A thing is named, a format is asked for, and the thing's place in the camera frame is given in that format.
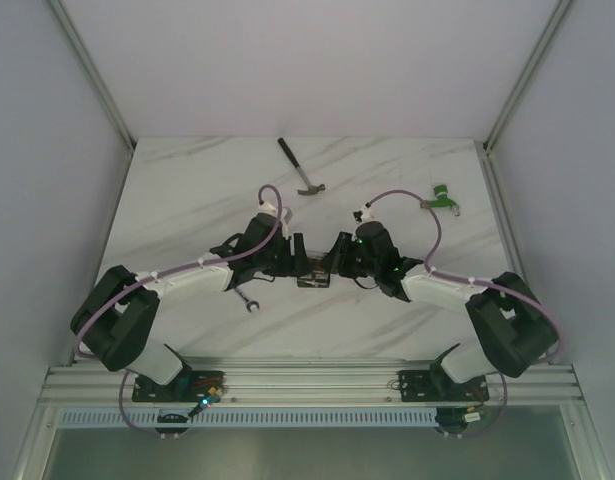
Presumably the green red plastic connector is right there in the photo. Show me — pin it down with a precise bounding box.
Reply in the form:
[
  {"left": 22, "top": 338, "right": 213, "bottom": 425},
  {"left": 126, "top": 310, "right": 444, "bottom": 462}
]
[{"left": 420, "top": 184, "right": 461, "bottom": 217}]

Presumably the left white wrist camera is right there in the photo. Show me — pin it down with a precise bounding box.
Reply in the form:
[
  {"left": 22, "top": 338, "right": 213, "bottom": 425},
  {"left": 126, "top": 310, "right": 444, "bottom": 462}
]
[{"left": 258, "top": 200, "right": 293, "bottom": 239}]

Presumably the aluminium front rail frame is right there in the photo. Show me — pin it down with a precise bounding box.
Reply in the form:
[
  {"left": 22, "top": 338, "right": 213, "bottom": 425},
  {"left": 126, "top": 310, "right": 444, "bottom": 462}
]
[{"left": 38, "top": 358, "right": 584, "bottom": 408}]

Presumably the aluminium corner post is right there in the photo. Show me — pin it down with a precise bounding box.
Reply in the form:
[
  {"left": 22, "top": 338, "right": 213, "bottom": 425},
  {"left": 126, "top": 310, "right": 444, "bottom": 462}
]
[
  {"left": 482, "top": 0, "right": 574, "bottom": 151},
  {"left": 47, "top": 0, "right": 137, "bottom": 154}
]

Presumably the black handled claw hammer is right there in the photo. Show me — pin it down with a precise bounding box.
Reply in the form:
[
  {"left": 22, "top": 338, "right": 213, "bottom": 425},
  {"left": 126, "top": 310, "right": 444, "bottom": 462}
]
[{"left": 277, "top": 138, "right": 326, "bottom": 197}]

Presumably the slotted grey cable duct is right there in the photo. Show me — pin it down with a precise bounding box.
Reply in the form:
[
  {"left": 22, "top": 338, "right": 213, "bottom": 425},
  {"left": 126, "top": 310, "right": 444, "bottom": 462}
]
[{"left": 58, "top": 407, "right": 438, "bottom": 429}]

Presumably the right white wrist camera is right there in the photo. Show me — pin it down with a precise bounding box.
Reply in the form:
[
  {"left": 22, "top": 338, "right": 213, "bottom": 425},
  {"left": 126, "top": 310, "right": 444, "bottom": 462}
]
[{"left": 352, "top": 202, "right": 375, "bottom": 225}]

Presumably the left aluminium corner post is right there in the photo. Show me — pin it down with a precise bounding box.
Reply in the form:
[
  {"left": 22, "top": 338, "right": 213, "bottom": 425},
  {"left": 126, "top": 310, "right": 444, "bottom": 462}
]
[{"left": 47, "top": 0, "right": 137, "bottom": 154}]

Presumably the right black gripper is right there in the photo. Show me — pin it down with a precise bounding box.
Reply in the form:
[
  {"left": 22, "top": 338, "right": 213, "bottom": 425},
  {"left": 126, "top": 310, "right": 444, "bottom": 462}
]
[{"left": 318, "top": 232, "right": 379, "bottom": 279}]

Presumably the silver combination wrench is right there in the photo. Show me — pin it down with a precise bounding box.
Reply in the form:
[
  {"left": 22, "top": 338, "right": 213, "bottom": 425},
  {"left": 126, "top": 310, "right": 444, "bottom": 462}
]
[{"left": 234, "top": 287, "right": 260, "bottom": 313}]

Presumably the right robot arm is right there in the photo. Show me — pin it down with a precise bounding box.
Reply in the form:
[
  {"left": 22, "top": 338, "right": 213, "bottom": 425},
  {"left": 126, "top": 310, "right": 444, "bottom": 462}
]
[{"left": 320, "top": 221, "right": 559, "bottom": 400}]

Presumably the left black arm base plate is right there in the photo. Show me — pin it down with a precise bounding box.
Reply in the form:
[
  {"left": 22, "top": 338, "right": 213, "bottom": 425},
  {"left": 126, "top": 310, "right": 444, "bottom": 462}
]
[{"left": 132, "top": 370, "right": 224, "bottom": 403}]

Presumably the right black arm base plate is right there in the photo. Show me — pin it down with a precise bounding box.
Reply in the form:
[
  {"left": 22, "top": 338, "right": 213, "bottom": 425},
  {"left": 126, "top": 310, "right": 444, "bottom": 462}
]
[{"left": 396, "top": 370, "right": 490, "bottom": 403}]

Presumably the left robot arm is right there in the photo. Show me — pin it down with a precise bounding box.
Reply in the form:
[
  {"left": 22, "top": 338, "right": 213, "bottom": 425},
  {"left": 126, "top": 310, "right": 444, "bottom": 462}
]
[{"left": 70, "top": 212, "right": 311, "bottom": 402}]

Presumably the right aluminium corner post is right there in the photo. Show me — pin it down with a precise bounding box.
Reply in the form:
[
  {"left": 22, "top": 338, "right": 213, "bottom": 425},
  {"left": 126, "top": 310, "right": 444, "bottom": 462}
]
[{"left": 482, "top": 0, "right": 574, "bottom": 151}]

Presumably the black fuse box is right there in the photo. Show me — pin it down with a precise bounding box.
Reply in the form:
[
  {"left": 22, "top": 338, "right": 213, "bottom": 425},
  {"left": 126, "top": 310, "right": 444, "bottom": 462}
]
[{"left": 296, "top": 269, "right": 331, "bottom": 289}]

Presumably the clear fuse box cover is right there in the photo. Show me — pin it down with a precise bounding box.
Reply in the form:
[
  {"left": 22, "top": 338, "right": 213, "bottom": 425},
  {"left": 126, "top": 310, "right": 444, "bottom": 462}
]
[{"left": 303, "top": 252, "right": 332, "bottom": 277}]

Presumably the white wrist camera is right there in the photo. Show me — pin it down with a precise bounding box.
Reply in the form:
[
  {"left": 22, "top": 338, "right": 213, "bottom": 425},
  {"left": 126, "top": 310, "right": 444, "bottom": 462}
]
[
  {"left": 352, "top": 202, "right": 375, "bottom": 225},
  {"left": 258, "top": 200, "right": 293, "bottom": 239}
]

